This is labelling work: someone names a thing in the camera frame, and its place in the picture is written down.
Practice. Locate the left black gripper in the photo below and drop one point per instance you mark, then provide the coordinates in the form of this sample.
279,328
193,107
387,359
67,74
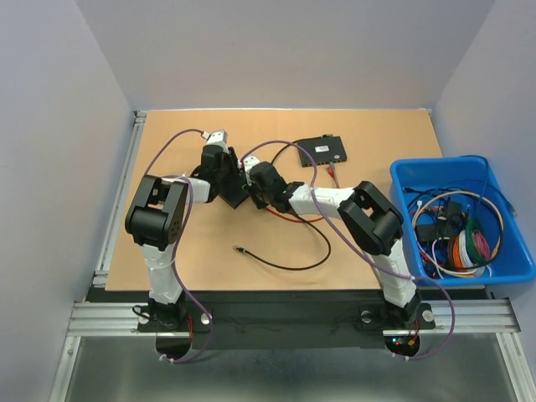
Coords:
234,161

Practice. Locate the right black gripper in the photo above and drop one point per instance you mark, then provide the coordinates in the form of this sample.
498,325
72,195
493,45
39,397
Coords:
252,184

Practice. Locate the black network switch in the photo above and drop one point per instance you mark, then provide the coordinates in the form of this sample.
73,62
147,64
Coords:
323,150

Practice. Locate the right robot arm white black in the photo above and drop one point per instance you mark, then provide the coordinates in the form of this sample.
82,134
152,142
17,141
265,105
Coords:
373,222

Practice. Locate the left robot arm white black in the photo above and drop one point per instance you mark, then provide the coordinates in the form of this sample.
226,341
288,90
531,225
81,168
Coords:
156,221

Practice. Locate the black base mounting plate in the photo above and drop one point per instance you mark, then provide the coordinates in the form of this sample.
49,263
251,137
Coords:
241,320

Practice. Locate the blue plastic bin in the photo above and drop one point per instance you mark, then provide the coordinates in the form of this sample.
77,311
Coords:
459,227

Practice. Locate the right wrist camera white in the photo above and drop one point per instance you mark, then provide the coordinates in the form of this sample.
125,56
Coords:
249,162

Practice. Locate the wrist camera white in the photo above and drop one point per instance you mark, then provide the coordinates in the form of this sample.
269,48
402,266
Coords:
218,138
249,162

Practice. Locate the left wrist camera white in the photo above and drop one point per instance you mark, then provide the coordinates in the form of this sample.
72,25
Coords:
218,138

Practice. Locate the aluminium frame rail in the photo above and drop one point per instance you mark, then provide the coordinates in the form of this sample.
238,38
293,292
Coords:
106,357

